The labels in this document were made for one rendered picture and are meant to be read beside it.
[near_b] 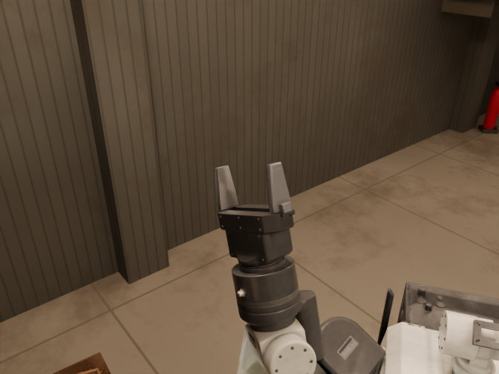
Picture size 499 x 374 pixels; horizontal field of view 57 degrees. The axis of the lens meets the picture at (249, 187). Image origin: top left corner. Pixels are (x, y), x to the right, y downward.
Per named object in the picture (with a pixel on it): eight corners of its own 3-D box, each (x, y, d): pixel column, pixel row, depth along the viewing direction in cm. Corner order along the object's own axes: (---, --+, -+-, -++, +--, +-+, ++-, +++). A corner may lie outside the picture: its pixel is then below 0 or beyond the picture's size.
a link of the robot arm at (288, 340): (229, 290, 67) (241, 362, 68) (251, 316, 57) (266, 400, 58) (299, 271, 70) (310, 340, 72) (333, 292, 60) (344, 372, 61)
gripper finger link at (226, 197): (214, 168, 64) (221, 211, 65) (231, 164, 66) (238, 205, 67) (207, 168, 65) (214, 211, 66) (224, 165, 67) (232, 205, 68)
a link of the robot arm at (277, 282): (248, 200, 70) (261, 275, 71) (197, 217, 64) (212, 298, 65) (310, 202, 60) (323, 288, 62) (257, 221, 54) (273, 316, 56)
